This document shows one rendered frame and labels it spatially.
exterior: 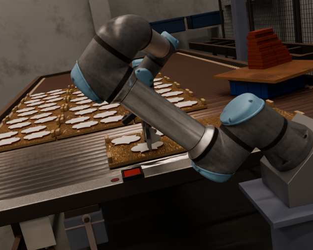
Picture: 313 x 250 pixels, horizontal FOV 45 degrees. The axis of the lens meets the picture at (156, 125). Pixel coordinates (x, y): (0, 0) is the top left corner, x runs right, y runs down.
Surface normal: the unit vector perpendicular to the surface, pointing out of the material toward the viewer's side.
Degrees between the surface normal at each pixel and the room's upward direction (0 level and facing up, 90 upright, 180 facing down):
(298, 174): 90
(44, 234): 90
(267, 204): 0
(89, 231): 90
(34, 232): 90
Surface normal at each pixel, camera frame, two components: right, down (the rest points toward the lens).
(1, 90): 0.14, 0.25
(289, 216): -0.17, -0.95
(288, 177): -0.80, -0.54
